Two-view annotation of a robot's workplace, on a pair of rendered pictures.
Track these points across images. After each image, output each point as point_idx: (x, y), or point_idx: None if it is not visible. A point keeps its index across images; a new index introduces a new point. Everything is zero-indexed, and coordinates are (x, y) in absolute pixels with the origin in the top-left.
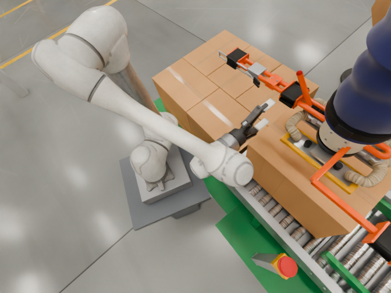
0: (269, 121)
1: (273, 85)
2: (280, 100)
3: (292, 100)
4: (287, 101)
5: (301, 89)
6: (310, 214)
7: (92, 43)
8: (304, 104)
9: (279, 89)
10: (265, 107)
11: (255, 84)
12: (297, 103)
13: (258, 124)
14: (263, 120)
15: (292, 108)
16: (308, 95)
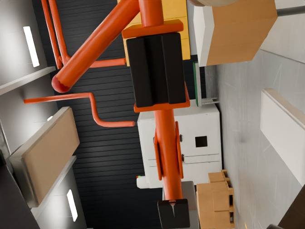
0: (264, 91)
1: (154, 145)
2: (175, 94)
3: (129, 47)
4: (163, 65)
5: (100, 45)
6: None
7: None
8: (138, 0)
9: (155, 118)
10: (5, 159)
11: (183, 216)
12: (147, 25)
13: (287, 161)
14: (266, 129)
15: (179, 27)
16: (109, 13)
